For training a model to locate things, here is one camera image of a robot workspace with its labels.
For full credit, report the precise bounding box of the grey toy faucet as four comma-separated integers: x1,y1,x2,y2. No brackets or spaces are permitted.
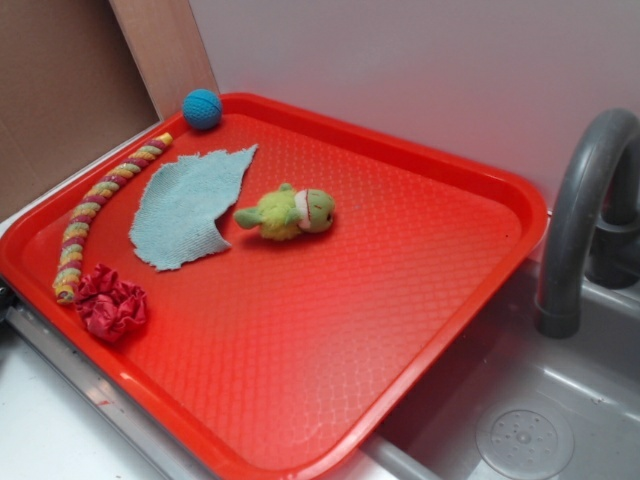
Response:
535,108,639,339

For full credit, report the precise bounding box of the red plastic tray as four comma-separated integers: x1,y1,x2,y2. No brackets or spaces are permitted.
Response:
1,93,547,479

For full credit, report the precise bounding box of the green plush toy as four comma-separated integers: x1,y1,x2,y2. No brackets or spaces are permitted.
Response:
233,183,336,241

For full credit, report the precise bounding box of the brown cardboard panel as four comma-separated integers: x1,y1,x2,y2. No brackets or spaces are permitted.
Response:
1,1,158,219

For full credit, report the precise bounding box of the light blue cloth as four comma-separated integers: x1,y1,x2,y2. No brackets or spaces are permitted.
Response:
129,144,258,271

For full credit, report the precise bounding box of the grey plastic sink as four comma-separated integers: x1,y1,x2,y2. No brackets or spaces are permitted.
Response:
362,259,640,480

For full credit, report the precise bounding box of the blue rubber ball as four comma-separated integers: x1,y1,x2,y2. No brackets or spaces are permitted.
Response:
182,89,223,130

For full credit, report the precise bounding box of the light wooden board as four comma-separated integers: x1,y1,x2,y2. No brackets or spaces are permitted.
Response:
110,0,219,119

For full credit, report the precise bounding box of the red fabric scrunchie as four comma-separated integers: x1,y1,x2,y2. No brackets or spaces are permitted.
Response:
74,264,148,343

